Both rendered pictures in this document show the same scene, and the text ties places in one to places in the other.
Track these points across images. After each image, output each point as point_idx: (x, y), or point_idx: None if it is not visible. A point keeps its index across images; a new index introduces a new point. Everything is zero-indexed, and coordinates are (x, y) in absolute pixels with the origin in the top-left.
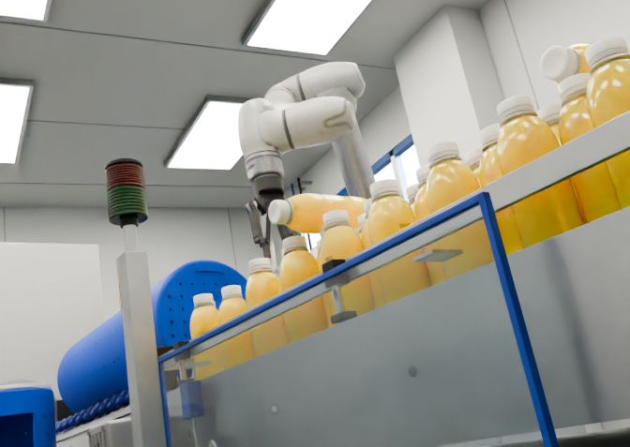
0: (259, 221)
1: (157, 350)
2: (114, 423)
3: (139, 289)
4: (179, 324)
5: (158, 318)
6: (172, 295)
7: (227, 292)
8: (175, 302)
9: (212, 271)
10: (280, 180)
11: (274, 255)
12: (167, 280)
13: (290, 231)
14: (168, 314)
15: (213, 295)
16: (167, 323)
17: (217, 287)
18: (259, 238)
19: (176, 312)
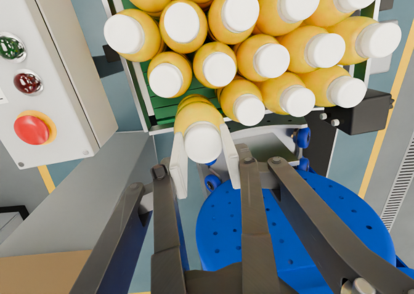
0: (303, 203)
1: (371, 95)
2: (391, 20)
3: None
4: (327, 197)
5: (363, 200)
6: (365, 229)
7: None
8: (351, 221)
9: (305, 288)
10: None
11: (228, 138)
12: (393, 254)
13: (139, 228)
14: (352, 205)
15: (288, 240)
16: (346, 195)
17: (284, 256)
18: (284, 159)
19: (340, 209)
